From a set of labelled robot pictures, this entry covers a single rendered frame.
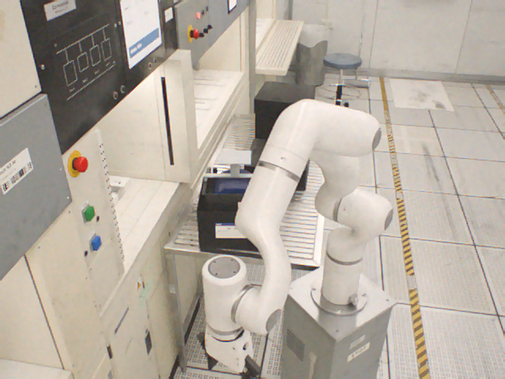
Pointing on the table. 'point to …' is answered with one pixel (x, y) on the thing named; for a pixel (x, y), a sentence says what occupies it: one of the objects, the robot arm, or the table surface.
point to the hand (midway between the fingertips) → (229, 373)
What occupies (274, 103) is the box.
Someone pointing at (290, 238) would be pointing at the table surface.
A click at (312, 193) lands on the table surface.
